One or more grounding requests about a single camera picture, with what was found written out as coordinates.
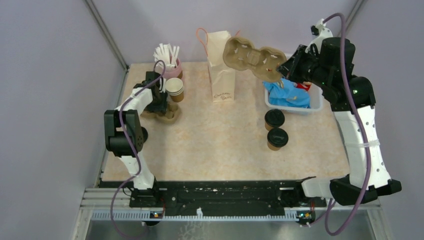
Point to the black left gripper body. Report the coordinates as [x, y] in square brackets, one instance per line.
[159, 104]

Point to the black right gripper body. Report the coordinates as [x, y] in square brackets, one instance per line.
[307, 69]

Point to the brown pulp cup carrier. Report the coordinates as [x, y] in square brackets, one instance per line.
[170, 116]

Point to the black cup lid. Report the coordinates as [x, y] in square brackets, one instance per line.
[277, 137]
[274, 118]

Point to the brown paper coffee cup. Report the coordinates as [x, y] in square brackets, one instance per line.
[267, 126]

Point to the cream paper takeout bag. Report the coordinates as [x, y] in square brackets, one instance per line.
[222, 78]

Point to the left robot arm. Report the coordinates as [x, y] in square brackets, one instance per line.
[124, 135]

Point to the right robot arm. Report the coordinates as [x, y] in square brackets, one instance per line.
[329, 66]

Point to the red patterned cloth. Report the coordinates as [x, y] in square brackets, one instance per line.
[305, 85]

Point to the stack of brown paper cups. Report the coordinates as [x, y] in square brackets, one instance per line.
[175, 89]

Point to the blue cartoon cloth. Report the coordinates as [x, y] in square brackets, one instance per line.
[285, 94]

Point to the white plastic basket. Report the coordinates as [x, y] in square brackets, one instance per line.
[316, 102]

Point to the pink straw holder cup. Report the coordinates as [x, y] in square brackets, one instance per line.
[176, 72]

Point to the stack of black lids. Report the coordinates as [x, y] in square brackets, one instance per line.
[145, 134]

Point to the white wrapped straws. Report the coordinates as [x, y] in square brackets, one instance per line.
[168, 54]

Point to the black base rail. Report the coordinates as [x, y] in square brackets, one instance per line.
[222, 200]

